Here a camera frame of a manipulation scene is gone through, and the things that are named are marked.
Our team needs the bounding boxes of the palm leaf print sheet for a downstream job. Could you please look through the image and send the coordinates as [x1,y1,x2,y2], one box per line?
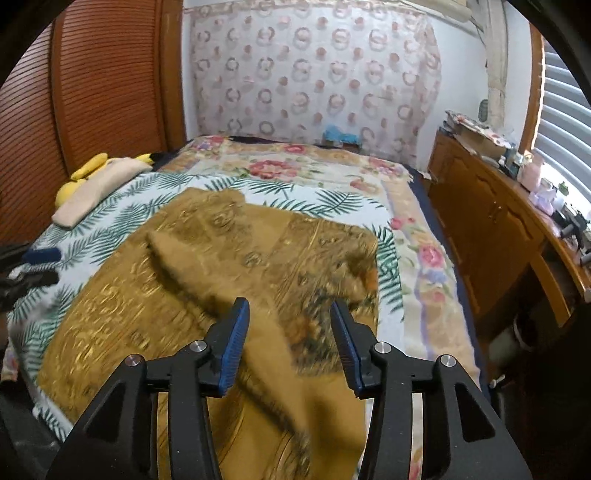
[0,172,407,435]

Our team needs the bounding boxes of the wooden louvered wardrobe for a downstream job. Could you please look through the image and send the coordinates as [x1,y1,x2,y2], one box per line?
[0,0,188,245]

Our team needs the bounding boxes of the floral blanket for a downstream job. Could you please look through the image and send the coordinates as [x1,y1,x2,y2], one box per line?
[159,135,483,480]

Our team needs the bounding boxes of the circle patterned curtain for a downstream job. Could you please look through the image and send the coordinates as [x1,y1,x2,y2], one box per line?
[185,2,441,162]

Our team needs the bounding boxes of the lilac container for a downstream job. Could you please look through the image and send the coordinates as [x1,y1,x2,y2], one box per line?
[531,189,555,215]

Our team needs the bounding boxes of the blue cloth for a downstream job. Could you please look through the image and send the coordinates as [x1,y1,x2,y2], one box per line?
[322,126,362,146]

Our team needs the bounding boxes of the dark blue mattress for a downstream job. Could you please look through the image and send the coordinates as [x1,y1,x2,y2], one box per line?
[406,166,490,393]

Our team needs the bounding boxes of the black chair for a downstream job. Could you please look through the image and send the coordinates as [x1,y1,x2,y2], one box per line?
[487,376,568,480]

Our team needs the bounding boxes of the beige pillow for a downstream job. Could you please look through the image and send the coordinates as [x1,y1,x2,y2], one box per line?
[52,157,151,228]

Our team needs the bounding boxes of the wooden window frame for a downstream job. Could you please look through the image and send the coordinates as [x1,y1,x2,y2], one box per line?
[519,23,548,153]

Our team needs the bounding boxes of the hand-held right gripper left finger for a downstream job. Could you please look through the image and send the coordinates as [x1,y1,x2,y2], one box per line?
[44,296,251,480]

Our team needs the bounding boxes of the wooden cabinet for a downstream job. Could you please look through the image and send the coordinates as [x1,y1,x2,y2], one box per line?
[427,129,591,333]

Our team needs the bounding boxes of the golden patterned garment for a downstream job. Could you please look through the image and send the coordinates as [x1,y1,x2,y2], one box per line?
[37,187,382,480]

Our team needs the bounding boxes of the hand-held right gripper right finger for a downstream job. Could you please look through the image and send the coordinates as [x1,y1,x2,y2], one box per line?
[329,300,532,480]

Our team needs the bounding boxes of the cardboard box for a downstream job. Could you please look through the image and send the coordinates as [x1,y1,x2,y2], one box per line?
[445,110,509,160]

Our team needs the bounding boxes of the yellow plush toy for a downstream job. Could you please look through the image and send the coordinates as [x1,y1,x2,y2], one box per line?
[55,152,155,206]

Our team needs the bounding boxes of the white window blinds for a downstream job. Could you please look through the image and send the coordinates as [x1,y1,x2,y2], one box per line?
[531,41,591,208]

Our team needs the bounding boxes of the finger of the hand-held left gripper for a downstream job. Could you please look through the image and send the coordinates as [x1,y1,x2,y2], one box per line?
[0,244,62,268]
[0,270,60,303]

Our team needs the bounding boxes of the pink bottle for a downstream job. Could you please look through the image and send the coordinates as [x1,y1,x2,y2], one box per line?
[517,152,543,190]

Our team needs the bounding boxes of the white bin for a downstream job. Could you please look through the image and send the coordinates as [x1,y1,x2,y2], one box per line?
[488,318,536,365]

